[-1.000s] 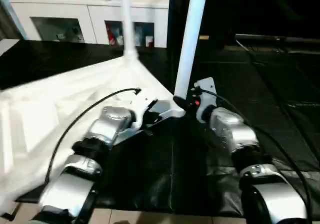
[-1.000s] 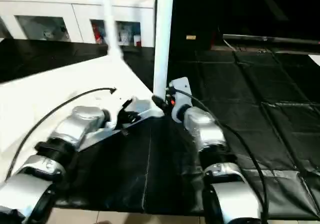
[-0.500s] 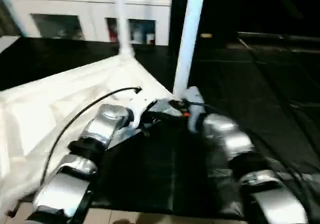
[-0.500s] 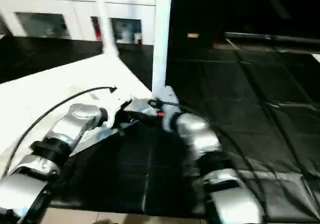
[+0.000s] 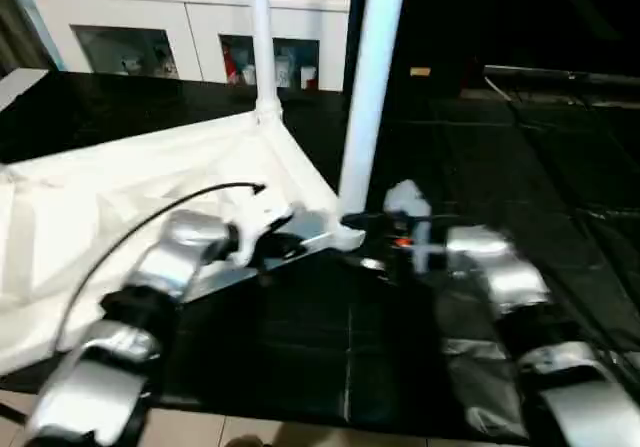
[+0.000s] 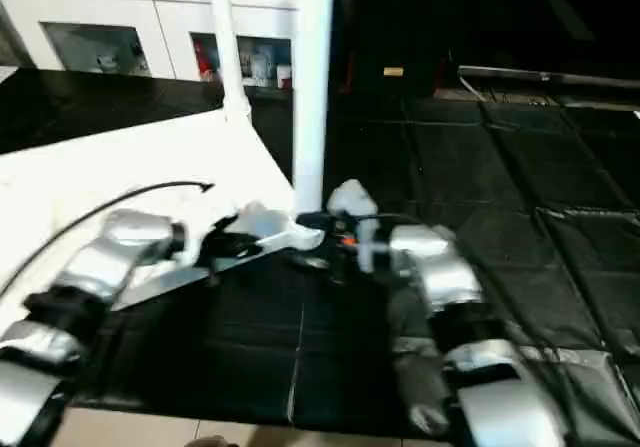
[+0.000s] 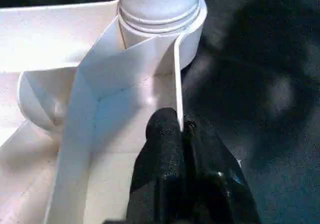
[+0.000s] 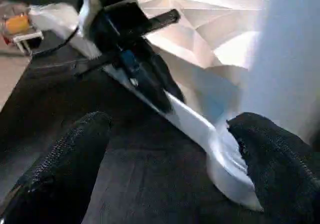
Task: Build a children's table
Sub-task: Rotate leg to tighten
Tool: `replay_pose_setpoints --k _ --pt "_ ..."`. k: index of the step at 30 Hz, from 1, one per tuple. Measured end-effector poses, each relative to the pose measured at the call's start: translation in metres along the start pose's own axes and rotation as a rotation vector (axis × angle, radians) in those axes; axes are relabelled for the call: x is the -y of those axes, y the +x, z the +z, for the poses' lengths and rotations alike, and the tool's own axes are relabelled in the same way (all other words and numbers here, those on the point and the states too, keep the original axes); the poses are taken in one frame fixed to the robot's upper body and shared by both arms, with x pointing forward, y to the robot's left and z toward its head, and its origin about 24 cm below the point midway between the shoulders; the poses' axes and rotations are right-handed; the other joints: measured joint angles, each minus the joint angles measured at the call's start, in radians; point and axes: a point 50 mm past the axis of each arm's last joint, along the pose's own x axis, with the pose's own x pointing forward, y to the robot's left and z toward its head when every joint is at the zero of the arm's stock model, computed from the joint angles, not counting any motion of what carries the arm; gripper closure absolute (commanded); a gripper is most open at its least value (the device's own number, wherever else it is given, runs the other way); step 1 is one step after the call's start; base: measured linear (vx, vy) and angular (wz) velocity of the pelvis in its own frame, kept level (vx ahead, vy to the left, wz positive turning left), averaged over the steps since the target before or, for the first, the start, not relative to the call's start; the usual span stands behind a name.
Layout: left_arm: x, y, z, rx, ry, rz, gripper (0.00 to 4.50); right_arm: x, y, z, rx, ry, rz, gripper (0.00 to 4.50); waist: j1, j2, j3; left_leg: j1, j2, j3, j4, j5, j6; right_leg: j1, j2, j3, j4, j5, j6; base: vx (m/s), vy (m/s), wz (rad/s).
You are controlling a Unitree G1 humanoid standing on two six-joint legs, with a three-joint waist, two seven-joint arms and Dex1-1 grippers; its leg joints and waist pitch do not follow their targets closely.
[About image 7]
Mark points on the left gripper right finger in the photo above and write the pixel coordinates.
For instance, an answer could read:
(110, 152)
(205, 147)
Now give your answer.
(215, 184)

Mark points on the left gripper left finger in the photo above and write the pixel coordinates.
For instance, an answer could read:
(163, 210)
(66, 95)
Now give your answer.
(160, 174)

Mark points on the white plastic table top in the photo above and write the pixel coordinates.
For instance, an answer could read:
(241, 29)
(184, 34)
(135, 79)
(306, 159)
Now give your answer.
(75, 83)

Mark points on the white plastic table leg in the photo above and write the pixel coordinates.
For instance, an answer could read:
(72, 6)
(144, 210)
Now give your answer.
(160, 3)

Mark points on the black work mat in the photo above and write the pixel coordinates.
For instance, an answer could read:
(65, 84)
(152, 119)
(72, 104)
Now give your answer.
(260, 108)

